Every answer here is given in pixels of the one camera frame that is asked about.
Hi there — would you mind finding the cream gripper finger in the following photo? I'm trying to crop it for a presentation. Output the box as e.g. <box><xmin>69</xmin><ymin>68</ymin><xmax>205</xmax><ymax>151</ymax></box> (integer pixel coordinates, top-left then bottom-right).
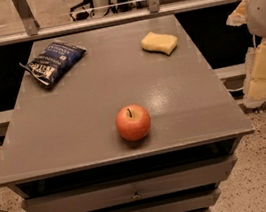
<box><xmin>226</xmin><ymin>0</ymin><xmax>248</xmax><ymax>27</ymax></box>
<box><xmin>243</xmin><ymin>37</ymin><xmax>266</xmax><ymax>109</ymax></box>

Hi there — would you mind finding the red apple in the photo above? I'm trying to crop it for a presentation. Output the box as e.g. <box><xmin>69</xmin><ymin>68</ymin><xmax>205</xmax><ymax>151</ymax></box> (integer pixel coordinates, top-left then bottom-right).
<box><xmin>115</xmin><ymin>104</ymin><xmax>151</xmax><ymax>142</ymax></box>

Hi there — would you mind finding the yellow sponge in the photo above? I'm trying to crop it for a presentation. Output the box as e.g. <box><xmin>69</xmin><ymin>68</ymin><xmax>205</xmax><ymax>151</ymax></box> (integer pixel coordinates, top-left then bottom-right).
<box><xmin>140</xmin><ymin>32</ymin><xmax>178</xmax><ymax>56</ymax></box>

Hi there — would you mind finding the blue chip bag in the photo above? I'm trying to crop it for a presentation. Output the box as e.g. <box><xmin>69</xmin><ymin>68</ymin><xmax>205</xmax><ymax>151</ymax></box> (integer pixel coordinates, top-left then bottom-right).
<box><xmin>20</xmin><ymin>40</ymin><xmax>86</xmax><ymax>89</ymax></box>

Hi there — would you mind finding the grey drawer cabinet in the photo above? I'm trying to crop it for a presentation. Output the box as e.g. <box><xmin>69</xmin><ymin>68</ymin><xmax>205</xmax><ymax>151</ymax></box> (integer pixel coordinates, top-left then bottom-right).
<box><xmin>0</xmin><ymin>16</ymin><xmax>253</xmax><ymax>212</ymax></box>

